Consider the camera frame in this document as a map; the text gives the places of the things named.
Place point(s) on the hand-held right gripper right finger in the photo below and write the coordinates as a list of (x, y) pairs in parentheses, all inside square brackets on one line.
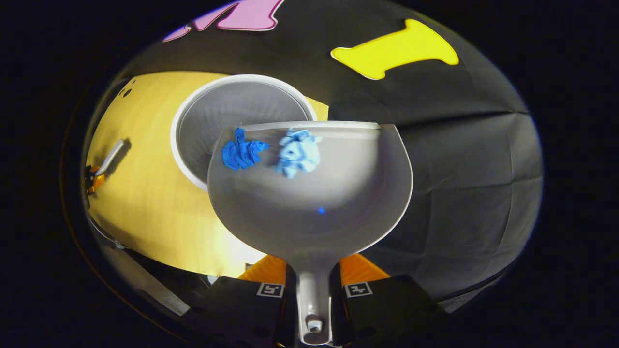
[(387, 309)]

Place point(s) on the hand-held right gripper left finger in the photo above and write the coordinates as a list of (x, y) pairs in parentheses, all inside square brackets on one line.
[(237, 309)]

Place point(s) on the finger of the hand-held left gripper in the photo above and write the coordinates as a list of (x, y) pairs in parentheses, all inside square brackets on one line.
[(96, 182)]

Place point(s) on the small grey broom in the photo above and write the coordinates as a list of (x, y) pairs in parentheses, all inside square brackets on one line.
[(110, 157)]

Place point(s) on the grey plastic dustpan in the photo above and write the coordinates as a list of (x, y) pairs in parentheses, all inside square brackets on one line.
[(309, 222)]

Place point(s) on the dark blue paper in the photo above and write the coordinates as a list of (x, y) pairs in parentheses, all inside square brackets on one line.
[(239, 154)]

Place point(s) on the white ribbed garbage bin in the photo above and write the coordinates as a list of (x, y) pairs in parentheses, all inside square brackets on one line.
[(227, 106)]

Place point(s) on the light blue paper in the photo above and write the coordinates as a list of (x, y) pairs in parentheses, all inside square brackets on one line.
[(297, 154)]

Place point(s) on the yellow wooden desktop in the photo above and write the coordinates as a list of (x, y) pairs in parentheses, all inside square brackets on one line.
[(145, 203)]

